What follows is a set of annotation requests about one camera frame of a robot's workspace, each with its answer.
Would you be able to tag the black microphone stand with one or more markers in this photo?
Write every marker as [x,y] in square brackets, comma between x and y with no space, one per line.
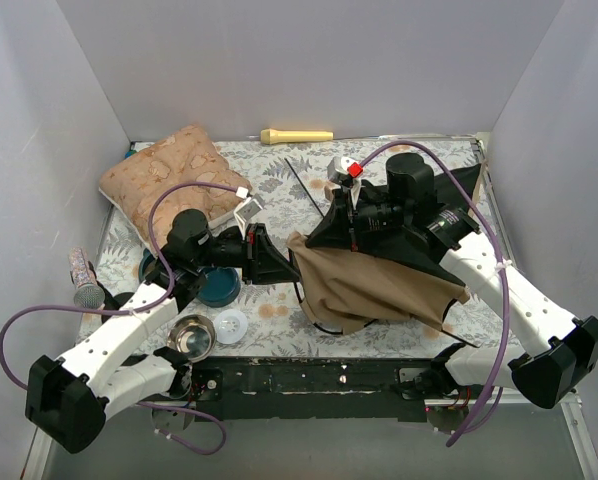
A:
[114,302]

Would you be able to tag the clear plastic lid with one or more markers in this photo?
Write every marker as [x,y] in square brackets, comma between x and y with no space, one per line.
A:
[230,326]

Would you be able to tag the aluminium frame rail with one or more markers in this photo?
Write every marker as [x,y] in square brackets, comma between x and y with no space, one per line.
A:
[329,419]

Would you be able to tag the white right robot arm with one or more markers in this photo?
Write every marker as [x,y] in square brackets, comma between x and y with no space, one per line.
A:
[556,349]

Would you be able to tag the teal double pet feeder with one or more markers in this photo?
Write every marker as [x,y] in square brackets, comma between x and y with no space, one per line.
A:
[214,287]

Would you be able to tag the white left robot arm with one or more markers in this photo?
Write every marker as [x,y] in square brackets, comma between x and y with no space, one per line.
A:
[71,397]

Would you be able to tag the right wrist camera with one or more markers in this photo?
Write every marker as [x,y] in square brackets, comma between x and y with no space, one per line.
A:
[343,173]

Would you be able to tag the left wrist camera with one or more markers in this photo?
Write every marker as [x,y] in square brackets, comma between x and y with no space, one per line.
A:
[249,206]

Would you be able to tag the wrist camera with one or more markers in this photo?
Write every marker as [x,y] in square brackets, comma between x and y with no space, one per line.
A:
[249,206]
[343,173]

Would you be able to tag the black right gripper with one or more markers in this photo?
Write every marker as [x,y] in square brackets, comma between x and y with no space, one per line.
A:
[352,220]

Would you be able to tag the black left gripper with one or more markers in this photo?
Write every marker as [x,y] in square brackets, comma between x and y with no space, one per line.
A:
[252,253]

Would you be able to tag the peach patterned pillow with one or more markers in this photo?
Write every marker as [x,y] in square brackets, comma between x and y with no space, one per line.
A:
[188,155]

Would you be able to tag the stainless steel bowl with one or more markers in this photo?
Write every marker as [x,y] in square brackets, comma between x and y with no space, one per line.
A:
[194,336]

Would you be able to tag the floral table mat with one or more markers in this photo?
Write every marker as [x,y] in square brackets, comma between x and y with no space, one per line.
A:
[277,326]

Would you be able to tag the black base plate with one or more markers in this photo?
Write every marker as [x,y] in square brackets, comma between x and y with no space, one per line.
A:
[236,388]

